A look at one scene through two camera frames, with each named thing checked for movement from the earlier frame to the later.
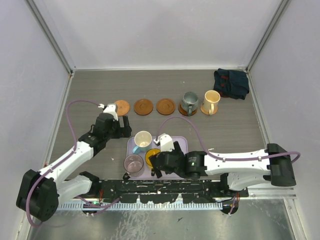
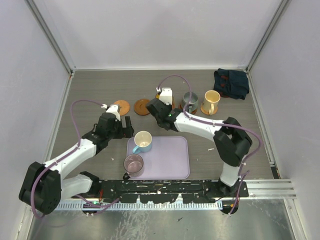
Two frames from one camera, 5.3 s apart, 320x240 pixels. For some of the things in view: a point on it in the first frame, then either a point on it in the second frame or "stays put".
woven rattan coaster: (123, 107) stays put
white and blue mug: (143, 140) stays put
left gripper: (122, 132) stays put
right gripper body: (177, 150) → (169, 106)
